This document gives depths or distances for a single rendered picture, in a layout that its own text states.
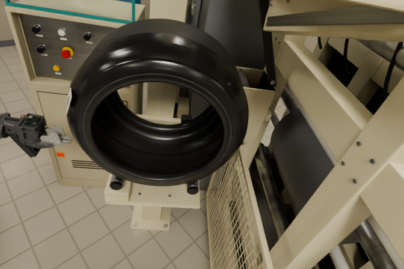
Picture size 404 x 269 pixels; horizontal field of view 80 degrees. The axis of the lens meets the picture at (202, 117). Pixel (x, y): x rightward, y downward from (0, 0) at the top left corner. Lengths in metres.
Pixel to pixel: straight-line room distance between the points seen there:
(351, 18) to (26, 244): 1.94
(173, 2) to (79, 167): 1.36
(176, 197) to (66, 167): 1.10
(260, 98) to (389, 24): 0.69
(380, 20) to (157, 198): 0.89
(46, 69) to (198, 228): 1.40
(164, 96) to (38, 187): 1.38
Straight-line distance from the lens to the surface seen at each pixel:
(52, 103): 1.60
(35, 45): 1.50
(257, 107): 1.08
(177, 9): 0.94
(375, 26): 0.47
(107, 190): 1.00
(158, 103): 1.12
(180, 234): 1.87
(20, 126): 0.97
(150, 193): 1.05
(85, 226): 1.93
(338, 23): 0.54
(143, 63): 0.60
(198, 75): 0.61
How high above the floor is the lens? 1.67
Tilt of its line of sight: 37 degrees down
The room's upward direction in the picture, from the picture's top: 12 degrees clockwise
